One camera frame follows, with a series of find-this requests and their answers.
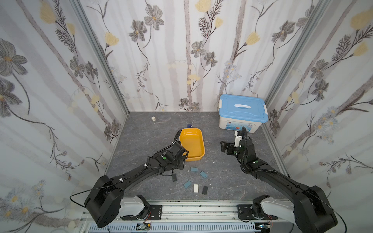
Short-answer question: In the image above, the white eraser lower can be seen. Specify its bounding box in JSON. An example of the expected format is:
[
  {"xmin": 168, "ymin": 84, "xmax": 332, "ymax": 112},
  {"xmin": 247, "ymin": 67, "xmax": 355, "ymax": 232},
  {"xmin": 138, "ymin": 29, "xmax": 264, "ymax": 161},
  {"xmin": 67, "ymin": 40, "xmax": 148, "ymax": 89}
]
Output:
[{"xmin": 193, "ymin": 184, "xmax": 199, "ymax": 193}]

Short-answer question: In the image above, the clear beaker blue base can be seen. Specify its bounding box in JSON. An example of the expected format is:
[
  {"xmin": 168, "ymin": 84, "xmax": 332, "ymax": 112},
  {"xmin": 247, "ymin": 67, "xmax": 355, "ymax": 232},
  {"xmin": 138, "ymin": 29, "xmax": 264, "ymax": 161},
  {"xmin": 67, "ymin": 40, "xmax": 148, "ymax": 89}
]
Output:
[{"xmin": 186, "ymin": 117, "xmax": 194, "ymax": 128}]

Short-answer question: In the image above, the small circuit board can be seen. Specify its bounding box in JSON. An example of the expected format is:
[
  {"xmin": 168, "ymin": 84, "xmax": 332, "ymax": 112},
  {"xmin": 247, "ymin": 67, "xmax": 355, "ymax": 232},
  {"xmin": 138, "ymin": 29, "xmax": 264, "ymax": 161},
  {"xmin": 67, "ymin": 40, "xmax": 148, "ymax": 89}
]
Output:
[{"xmin": 136, "ymin": 223, "xmax": 151, "ymax": 231}]

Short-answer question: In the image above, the white perforated cable duct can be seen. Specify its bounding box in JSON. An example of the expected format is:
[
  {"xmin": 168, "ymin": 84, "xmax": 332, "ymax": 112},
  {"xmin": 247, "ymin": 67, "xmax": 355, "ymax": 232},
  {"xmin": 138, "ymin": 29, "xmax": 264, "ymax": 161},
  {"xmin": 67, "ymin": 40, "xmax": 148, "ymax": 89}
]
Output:
[{"xmin": 86, "ymin": 222, "xmax": 261, "ymax": 233}]

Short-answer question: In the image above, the yellow plastic storage tray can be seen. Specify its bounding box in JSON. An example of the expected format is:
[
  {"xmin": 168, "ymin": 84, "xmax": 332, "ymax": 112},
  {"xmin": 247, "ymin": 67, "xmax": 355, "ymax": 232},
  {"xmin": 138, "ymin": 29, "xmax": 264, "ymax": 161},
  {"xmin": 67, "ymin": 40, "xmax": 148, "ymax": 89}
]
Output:
[{"xmin": 179, "ymin": 128, "xmax": 206, "ymax": 162}]

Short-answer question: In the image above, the glass flask with stopper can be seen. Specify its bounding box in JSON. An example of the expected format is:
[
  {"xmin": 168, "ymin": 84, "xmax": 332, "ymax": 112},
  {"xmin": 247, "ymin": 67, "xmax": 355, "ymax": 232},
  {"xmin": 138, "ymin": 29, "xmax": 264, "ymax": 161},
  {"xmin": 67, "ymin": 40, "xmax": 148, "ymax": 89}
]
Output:
[{"xmin": 151, "ymin": 116, "xmax": 160, "ymax": 131}]

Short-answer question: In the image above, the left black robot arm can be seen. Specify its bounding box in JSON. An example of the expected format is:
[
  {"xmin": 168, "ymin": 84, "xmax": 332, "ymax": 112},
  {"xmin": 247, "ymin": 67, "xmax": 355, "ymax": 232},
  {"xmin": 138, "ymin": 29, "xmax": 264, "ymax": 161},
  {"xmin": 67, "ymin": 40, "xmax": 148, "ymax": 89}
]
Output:
[{"xmin": 83, "ymin": 130, "xmax": 188, "ymax": 228}]

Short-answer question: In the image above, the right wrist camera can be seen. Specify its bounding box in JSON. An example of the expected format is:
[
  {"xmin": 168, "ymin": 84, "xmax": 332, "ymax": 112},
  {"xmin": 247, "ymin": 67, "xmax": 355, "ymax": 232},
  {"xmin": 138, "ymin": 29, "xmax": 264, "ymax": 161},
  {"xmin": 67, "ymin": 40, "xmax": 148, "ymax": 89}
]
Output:
[{"xmin": 234, "ymin": 131, "xmax": 243, "ymax": 147}]

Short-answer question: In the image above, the blue lid storage box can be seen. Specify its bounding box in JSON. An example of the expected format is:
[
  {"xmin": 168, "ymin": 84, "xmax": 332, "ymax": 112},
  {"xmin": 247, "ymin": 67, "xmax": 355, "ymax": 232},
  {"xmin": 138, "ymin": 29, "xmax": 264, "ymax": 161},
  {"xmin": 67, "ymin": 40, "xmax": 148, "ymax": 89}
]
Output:
[{"xmin": 219, "ymin": 94, "xmax": 269, "ymax": 133}]

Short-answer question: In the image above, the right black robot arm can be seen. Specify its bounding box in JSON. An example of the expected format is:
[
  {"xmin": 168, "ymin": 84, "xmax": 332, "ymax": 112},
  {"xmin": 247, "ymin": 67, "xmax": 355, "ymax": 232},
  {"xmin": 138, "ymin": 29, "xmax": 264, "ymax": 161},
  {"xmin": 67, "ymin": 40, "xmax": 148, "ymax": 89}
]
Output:
[{"xmin": 220, "ymin": 127, "xmax": 340, "ymax": 233}]

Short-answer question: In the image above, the aluminium frame rail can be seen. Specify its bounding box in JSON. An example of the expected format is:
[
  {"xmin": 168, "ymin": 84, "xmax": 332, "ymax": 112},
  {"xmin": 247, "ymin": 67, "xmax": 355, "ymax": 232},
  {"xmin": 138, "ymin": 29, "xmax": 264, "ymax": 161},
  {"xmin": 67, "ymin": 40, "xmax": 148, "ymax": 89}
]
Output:
[{"xmin": 78, "ymin": 199, "xmax": 321, "ymax": 225}]

